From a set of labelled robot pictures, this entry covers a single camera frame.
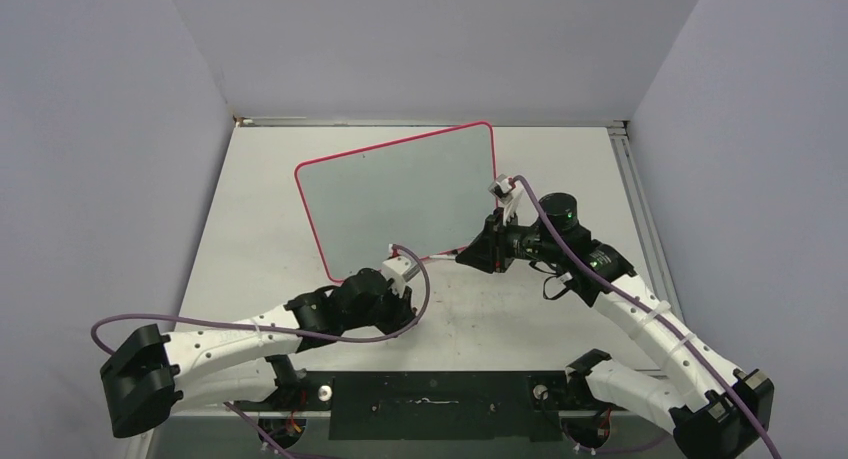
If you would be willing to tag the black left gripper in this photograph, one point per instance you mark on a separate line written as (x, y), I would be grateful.
(402, 311)

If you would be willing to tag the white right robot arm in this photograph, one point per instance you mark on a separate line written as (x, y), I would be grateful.
(710, 406)

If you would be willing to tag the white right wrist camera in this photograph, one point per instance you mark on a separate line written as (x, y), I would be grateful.
(508, 193)

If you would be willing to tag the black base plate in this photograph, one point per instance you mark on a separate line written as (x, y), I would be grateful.
(430, 405)

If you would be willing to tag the whiteboard with pink frame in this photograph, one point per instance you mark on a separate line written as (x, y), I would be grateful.
(427, 192)

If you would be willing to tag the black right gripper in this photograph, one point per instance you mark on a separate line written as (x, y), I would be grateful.
(488, 252)

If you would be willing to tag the aluminium rail frame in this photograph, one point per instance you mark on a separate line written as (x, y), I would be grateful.
(259, 244)

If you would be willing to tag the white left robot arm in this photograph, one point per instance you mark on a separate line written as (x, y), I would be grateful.
(153, 374)

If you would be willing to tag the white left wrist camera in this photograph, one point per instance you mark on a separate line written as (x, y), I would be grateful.
(399, 269)

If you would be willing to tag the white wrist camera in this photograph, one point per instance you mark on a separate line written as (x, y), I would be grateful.
(399, 269)
(508, 193)

